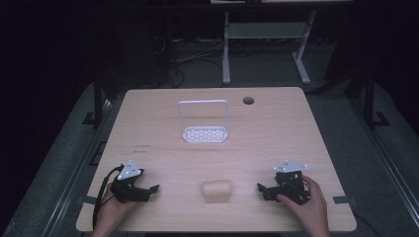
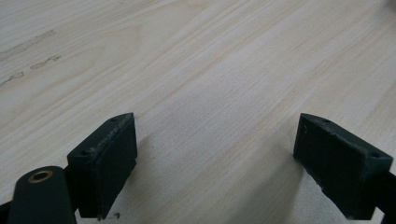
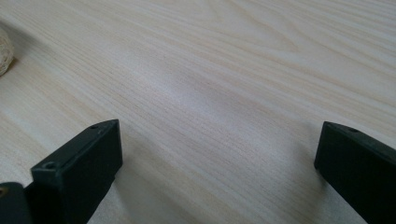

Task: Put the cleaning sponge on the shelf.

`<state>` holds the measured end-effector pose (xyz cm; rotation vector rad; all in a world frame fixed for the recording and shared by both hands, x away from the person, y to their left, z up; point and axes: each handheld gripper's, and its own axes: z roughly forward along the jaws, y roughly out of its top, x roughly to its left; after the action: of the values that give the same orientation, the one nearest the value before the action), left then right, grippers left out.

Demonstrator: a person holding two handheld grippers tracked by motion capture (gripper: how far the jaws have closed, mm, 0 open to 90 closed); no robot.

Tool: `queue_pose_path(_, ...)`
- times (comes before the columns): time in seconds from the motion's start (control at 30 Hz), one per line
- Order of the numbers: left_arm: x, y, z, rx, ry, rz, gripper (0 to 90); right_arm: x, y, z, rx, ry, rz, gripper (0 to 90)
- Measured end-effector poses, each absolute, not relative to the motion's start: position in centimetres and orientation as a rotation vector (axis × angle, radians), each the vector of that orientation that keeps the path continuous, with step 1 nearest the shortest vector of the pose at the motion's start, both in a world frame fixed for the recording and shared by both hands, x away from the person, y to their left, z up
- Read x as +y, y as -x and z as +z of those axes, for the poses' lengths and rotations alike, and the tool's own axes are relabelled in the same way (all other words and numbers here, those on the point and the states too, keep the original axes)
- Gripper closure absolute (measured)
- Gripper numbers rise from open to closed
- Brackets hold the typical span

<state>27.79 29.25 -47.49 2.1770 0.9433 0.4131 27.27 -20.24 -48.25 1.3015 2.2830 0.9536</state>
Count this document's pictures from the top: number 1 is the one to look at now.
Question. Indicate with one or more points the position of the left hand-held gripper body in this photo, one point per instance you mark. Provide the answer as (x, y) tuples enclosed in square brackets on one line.
[(129, 171)]

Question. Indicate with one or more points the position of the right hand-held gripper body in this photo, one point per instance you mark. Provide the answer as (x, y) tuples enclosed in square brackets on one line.
[(290, 182)]

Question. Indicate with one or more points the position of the person's right hand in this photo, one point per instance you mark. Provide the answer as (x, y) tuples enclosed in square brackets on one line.
[(311, 207)]

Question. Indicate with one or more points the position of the person's left hand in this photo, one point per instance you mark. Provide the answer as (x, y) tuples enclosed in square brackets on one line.
[(113, 209)]

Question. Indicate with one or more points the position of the grey tape strip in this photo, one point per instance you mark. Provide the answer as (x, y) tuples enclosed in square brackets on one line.
[(87, 199), (344, 199)]

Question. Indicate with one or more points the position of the grey metal rail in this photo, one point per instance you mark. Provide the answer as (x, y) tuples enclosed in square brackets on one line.
[(388, 158), (77, 164)]

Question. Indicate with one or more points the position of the black frame post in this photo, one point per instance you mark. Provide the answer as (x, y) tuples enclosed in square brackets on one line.
[(98, 102), (369, 98)]

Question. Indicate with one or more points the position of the white metal desk frame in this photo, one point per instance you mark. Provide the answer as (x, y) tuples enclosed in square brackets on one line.
[(267, 30)]

